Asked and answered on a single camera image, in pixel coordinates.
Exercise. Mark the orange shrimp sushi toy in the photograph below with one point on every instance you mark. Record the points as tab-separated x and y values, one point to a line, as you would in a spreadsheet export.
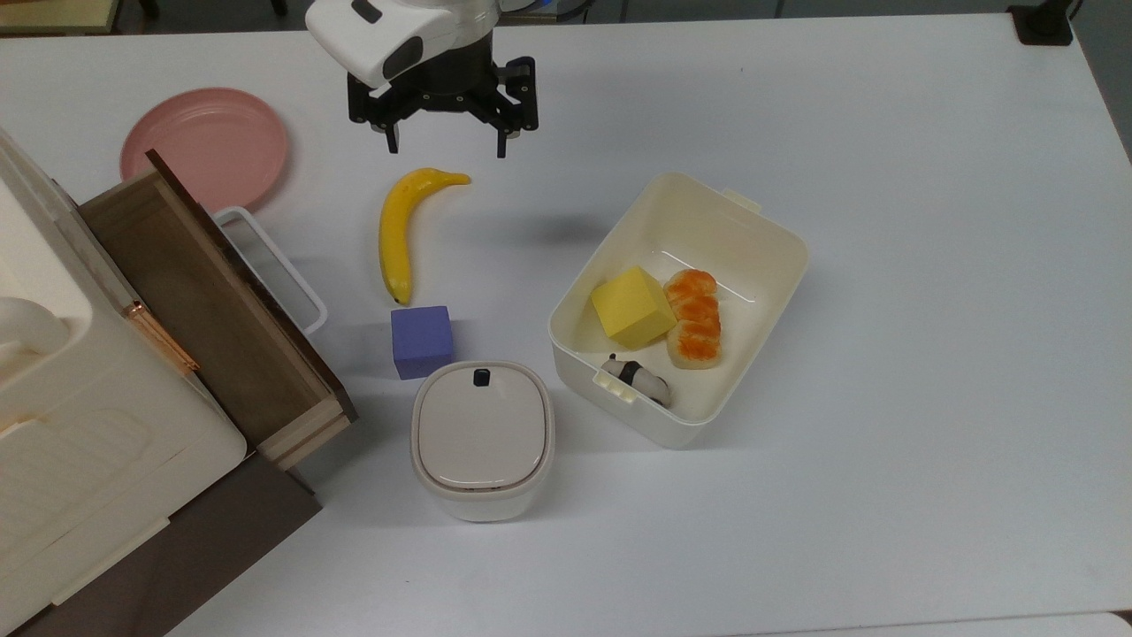
694	318

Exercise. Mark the yellow foam block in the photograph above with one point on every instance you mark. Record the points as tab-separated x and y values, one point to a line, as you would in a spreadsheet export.
630	305

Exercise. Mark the pink plate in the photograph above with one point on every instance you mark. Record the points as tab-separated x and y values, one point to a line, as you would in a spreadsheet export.
203	141

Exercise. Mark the yellow banana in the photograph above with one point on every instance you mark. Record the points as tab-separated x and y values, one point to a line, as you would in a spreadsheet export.
395	230

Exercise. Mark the tan wooden furniture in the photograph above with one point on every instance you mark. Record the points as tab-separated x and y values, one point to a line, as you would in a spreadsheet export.
53	16

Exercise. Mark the cream lidded container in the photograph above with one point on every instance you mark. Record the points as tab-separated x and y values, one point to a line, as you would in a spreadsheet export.
482	442

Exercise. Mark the brown wooden drawer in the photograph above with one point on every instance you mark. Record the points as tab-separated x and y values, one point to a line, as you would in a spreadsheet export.
203	310

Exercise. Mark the cream plastic box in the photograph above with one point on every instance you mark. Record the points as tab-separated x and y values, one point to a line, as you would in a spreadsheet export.
752	248

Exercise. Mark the cream plastic storage cabinet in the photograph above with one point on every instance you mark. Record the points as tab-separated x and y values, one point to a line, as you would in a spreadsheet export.
88	442

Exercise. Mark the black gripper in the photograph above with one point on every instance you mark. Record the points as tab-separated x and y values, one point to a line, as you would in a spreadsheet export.
447	80

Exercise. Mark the black camera stand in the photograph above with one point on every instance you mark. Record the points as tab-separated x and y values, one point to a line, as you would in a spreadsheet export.
1044	26

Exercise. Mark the black and white panda toy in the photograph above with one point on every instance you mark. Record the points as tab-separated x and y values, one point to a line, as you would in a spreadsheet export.
644	380

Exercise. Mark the purple cube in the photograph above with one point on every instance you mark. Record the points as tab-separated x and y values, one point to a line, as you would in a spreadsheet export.
422	341

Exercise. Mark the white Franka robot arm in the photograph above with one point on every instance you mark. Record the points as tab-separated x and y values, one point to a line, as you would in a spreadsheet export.
371	35

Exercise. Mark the dark brown cabinet base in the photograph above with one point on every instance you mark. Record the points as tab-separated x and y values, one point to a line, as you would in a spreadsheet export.
177	566

